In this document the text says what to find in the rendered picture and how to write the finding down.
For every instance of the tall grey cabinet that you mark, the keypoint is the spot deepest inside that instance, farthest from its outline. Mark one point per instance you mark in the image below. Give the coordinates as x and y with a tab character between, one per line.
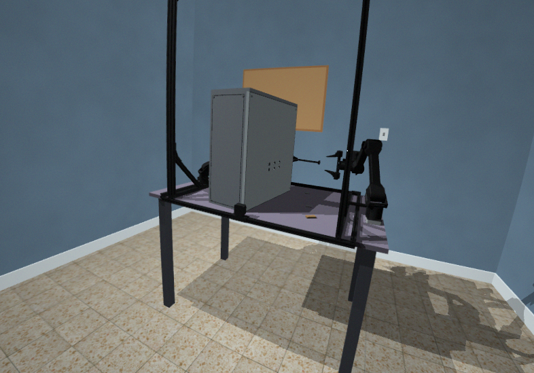
227	135

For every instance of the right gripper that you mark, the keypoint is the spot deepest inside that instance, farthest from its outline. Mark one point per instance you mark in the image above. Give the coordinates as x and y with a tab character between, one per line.
341	165

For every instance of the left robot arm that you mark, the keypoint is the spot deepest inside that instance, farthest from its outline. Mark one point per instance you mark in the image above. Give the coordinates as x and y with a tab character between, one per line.
204	173

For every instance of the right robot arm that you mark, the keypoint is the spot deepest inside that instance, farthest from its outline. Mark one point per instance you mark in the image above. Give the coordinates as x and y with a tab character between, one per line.
375	193

